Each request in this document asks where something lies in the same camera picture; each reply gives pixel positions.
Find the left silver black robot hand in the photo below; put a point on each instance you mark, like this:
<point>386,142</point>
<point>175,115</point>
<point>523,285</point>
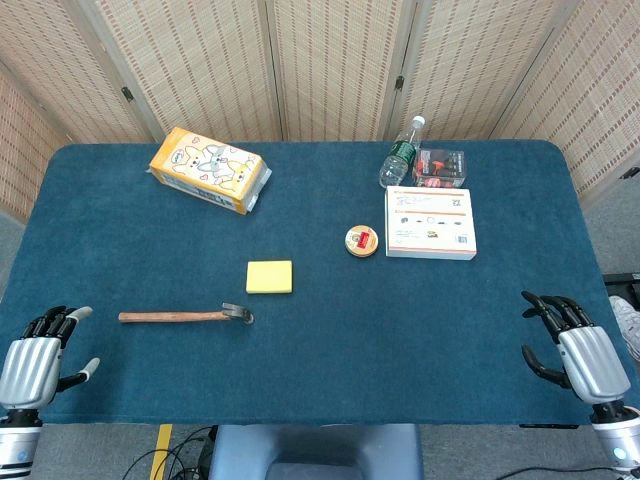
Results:
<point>30,362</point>

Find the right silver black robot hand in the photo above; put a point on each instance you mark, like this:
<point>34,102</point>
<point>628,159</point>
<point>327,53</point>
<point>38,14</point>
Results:
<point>592,360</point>

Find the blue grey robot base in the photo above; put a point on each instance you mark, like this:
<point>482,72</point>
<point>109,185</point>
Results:
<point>315,452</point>

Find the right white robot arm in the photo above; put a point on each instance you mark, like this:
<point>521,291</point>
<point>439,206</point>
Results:
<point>617,435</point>

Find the yellow rectangular sponge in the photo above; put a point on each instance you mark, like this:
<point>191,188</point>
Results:
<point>269,276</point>

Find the white sneaker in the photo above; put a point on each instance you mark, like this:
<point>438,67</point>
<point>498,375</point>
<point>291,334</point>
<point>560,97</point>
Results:
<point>628,325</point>

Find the black equipment at table edge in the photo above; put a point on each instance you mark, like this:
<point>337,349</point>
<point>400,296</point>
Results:
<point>622,282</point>

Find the white flat product box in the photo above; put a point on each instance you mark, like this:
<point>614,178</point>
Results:
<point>429,222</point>

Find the clear box with red items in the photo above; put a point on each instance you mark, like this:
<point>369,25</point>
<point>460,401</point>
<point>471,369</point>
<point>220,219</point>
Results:
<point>439,169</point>

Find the round tin with red label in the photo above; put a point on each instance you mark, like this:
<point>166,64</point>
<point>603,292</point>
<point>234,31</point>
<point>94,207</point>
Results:
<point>361,241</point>

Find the yellow cartoon tissue pack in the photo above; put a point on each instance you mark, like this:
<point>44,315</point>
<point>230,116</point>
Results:
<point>210,169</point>

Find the clear plastic water bottle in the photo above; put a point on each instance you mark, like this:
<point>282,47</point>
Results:
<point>398,157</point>

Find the blue table cloth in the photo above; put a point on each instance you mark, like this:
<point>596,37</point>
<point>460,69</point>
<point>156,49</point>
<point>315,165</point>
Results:
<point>310,340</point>

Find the woven bamboo folding screen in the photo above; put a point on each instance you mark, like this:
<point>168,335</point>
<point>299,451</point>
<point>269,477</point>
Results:
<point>330,65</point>

